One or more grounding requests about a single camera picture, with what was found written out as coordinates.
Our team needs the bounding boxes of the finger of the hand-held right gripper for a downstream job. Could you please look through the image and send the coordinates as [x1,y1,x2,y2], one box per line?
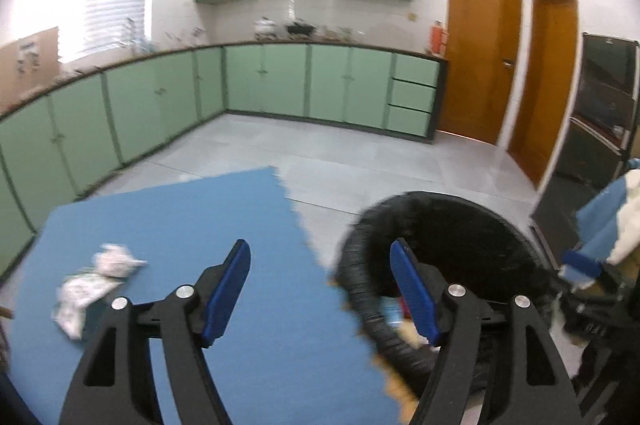
[560,250,608,291]

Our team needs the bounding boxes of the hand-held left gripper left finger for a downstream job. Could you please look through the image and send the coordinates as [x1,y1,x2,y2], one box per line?
[59,239,252,425]

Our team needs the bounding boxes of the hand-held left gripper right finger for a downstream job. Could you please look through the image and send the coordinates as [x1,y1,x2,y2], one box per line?
[389,237,583,425]

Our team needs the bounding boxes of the black trash bin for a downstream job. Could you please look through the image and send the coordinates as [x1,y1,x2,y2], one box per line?
[334,191,556,401]

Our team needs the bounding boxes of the blue white pouch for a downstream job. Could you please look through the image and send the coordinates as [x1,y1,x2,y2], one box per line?
[575,158,640,263]

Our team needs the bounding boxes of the blue mat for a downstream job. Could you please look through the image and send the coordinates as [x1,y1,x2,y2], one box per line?
[10,166,416,425]

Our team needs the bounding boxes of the crumpled white green wrapper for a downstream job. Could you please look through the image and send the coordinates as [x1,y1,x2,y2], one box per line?
[52,243,148,341]

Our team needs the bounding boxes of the black glass-door cabinet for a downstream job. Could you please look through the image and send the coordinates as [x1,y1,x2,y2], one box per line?
[530,32,640,266]

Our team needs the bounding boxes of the wooden door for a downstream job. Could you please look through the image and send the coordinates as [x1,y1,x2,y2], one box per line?
[507,0,581,188]
[436,0,525,146]

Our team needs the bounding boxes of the green lower kitchen cabinets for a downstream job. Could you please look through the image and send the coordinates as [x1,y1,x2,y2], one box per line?
[0,40,448,286]

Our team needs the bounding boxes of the red thermos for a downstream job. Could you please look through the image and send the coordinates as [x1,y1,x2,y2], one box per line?
[429,21,447,56]

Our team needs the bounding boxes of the brown cardboard box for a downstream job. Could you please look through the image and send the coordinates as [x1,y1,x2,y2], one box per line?
[0,26,61,106]

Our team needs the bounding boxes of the white device on cardboard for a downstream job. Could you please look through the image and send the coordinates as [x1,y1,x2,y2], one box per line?
[17,42,41,76]

